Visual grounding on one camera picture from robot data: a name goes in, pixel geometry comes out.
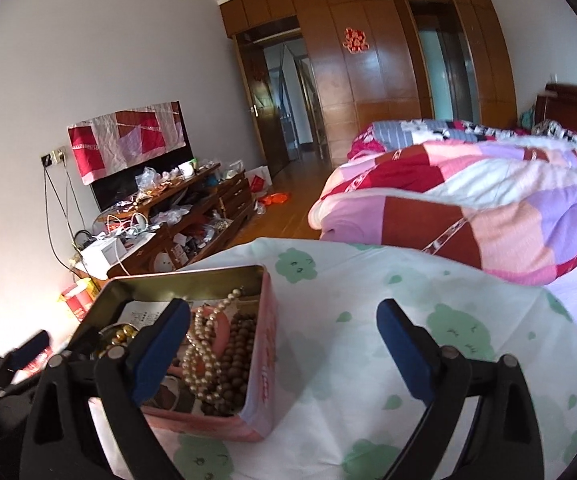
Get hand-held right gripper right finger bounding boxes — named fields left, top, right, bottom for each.
left=375, top=298, right=540, bottom=480

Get wooden television cabinet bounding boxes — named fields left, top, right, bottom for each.
left=105, top=162, right=256, bottom=277

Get pink metal tin box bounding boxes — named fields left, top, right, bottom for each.
left=68, top=264, right=286, bottom=444

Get gold bead bracelet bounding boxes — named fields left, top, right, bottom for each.
left=99, top=323, right=142, bottom=347

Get red yellow package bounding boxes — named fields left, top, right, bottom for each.
left=60, top=279, right=100, bottom=322

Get red white paper bag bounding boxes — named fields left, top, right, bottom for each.
left=246, top=164, right=272, bottom=194

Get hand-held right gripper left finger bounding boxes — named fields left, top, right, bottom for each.
left=18, top=299, right=192, bottom=480

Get white cloth with green print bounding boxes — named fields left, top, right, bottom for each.
left=88, top=236, right=577, bottom=480

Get teal cloth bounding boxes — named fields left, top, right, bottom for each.
left=517, top=104, right=537, bottom=132

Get red pink patchwork cover cloth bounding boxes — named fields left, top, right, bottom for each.
left=66, top=101, right=187, bottom=186

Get white pearl necklace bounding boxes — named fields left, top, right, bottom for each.
left=182, top=285, right=247, bottom=402

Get pink bangle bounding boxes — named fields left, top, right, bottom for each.
left=192, top=306, right=230, bottom=357

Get wall socket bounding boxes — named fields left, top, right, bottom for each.
left=40, top=144, right=68, bottom=167

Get wooden wardrobe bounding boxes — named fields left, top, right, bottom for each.
left=218, top=0, right=517, bottom=167

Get striped panda blanket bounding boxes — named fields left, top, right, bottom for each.
left=347, top=118, right=537, bottom=162

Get red paper cut decoration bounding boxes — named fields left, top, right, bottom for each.
left=343, top=27, right=370, bottom=54

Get brown wooden bead bracelet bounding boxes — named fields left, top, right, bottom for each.
left=202, top=311, right=260, bottom=419

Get black hanging cables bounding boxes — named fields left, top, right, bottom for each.
left=43, top=162, right=87, bottom=272

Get black television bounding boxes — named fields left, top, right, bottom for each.
left=90, top=100, right=194, bottom=212

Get pink red patchwork quilt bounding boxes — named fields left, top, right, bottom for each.
left=307, top=135, right=577, bottom=287

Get newspaper liner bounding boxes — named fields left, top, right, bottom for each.
left=117, top=300, right=175, bottom=332

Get wooden door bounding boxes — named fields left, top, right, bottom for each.
left=233, top=26, right=292, bottom=179

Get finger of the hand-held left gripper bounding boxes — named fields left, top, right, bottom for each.
left=0, top=329, right=52, bottom=387

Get white cardboard box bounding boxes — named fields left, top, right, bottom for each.
left=82, top=237, right=130, bottom=279

